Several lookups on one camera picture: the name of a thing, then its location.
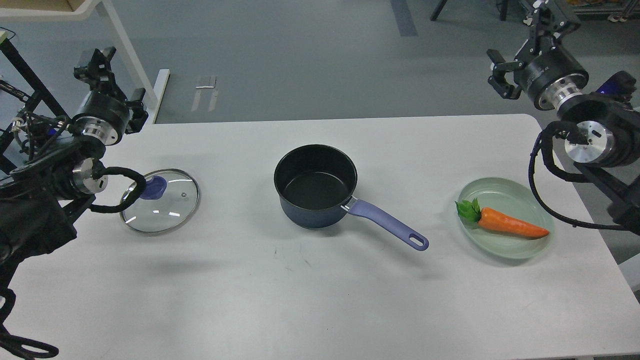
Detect black chair legs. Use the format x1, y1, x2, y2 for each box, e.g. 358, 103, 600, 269
429, 0, 512, 22

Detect orange toy carrot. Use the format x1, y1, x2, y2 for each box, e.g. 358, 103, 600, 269
455, 198, 550, 239

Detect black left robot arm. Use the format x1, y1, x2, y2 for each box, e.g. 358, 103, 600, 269
1, 40, 148, 322

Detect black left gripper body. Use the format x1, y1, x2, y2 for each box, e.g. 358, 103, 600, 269
71, 91, 130, 146

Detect wire rack cart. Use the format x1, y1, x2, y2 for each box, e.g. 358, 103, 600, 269
565, 0, 640, 23

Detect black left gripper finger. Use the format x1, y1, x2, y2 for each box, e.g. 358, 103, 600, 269
125, 88, 149, 134
73, 47, 126, 101

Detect glass lid with purple knob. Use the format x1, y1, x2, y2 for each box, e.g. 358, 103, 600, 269
119, 168, 201, 234

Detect blue pot with purple handle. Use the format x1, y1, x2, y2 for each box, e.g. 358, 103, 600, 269
273, 144, 430, 251

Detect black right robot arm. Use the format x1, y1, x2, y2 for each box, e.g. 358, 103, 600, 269
486, 0, 640, 234

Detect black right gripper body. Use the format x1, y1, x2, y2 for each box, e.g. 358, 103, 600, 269
519, 48, 589, 111

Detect pale green plate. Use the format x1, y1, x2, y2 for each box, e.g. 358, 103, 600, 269
454, 177, 554, 260

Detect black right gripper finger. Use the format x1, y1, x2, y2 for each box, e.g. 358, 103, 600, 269
487, 48, 526, 100
518, 0, 582, 60

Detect black metal stand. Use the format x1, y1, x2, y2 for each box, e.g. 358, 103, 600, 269
1, 30, 82, 180

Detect white desk frame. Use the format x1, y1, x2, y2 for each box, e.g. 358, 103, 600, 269
0, 0, 171, 124

